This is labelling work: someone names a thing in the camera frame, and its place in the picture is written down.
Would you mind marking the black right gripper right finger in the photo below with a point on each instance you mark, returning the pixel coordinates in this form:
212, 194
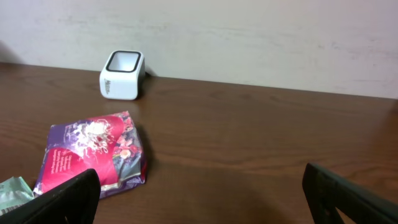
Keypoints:
328, 194

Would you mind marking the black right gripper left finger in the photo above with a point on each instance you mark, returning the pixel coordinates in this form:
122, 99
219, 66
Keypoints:
74, 201

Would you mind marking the mint green snack packet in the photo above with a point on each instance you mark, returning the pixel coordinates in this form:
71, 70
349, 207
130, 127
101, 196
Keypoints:
14, 193

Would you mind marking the purple red snack packet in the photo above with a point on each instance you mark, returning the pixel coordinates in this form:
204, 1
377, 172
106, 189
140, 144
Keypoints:
108, 144

